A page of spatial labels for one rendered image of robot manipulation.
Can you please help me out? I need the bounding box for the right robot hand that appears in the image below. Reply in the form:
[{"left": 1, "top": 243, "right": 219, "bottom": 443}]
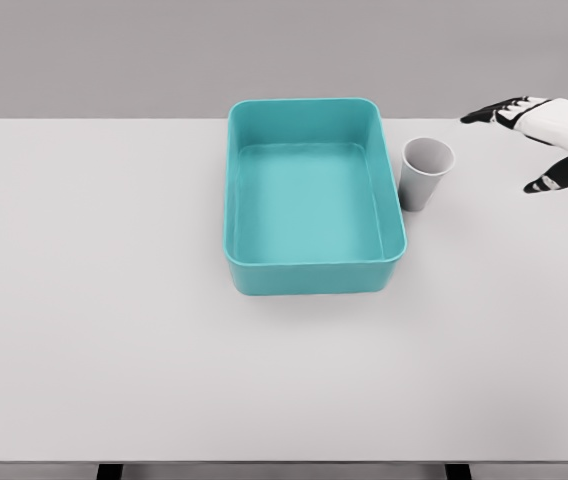
[{"left": 459, "top": 95, "right": 568, "bottom": 196}]

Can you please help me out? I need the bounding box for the teal plastic basket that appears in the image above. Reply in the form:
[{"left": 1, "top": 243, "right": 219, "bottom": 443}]
[{"left": 222, "top": 97, "right": 409, "bottom": 297}]

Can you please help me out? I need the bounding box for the white paper cup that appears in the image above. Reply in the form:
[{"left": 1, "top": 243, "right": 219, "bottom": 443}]
[{"left": 399, "top": 137, "right": 456, "bottom": 212}]

